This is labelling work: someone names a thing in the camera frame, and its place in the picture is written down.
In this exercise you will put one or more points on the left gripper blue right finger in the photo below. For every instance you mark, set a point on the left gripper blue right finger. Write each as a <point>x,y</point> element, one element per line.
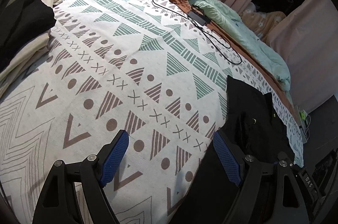
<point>267,192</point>

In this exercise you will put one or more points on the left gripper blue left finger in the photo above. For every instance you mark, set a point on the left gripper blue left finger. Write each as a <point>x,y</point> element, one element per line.
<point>58,201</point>

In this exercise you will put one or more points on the black garment with yellow print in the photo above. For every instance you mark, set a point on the black garment with yellow print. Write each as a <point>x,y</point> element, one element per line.
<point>254,126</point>

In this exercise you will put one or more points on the folded black clothes stack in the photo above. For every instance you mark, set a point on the folded black clothes stack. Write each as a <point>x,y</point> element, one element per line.
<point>21,22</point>

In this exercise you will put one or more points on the green object on cabinet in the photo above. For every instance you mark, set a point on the green object on cabinet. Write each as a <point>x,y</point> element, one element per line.
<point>303,115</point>

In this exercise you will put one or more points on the pink curtain right panel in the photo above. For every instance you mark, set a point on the pink curtain right panel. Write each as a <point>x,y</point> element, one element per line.
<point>307,41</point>

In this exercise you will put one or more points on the white patterned bedspread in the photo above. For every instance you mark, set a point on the white patterned bedspread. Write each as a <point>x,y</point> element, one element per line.
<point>136,65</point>

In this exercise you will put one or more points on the mint green duvet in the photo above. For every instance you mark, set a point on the mint green duvet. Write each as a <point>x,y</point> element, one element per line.
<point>230,22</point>

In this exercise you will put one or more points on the black power adapter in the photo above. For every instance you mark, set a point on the black power adapter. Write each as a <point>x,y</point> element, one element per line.
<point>199,18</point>

